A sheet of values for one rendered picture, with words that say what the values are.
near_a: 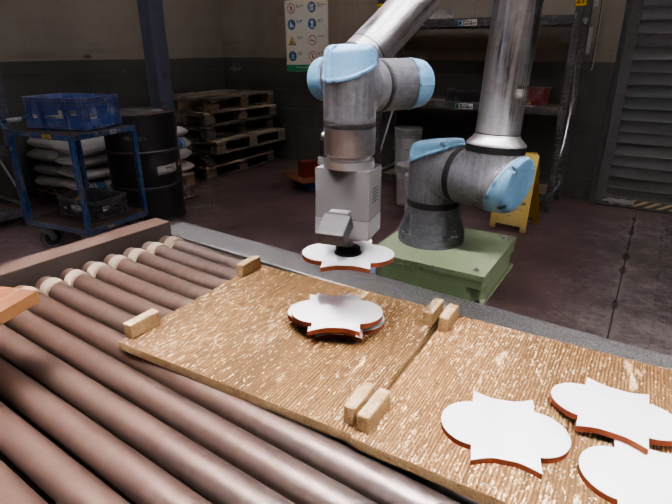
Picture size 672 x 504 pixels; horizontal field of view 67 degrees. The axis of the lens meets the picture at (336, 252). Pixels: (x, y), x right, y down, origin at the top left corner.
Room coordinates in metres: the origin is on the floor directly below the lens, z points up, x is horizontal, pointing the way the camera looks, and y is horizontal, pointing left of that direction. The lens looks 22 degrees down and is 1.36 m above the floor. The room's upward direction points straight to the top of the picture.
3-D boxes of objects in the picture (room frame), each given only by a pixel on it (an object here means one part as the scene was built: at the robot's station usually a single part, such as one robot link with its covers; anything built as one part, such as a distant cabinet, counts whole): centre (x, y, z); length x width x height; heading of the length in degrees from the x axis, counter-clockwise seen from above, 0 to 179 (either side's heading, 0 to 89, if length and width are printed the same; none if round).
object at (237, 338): (0.73, 0.07, 0.93); 0.41 x 0.35 x 0.02; 60
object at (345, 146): (0.74, -0.02, 1.23); 0.08 x 0.08 x 0.05
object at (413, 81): (0.82, -0.08, 1.31); 0.11 x 0.11 x 0.08; 42
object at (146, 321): (0.71, 0.31, 0.95); 0.06 x 0.02 x 0.03; 150
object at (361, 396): (0.51, -0.03, 0.95); 0.06 x 0.02 x 0.03; 150
